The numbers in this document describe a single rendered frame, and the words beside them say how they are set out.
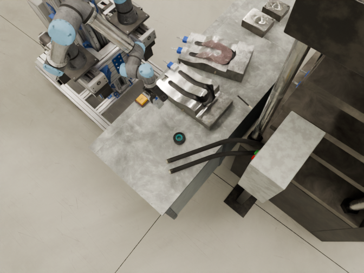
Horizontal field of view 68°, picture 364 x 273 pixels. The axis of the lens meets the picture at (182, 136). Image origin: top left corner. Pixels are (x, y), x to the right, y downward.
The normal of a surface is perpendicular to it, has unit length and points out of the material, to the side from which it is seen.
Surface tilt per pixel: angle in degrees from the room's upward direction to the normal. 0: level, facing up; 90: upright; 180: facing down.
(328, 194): 0
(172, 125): 0
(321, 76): 0
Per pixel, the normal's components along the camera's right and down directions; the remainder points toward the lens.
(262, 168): -0.07, -0.36
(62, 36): -0.17, 0.88
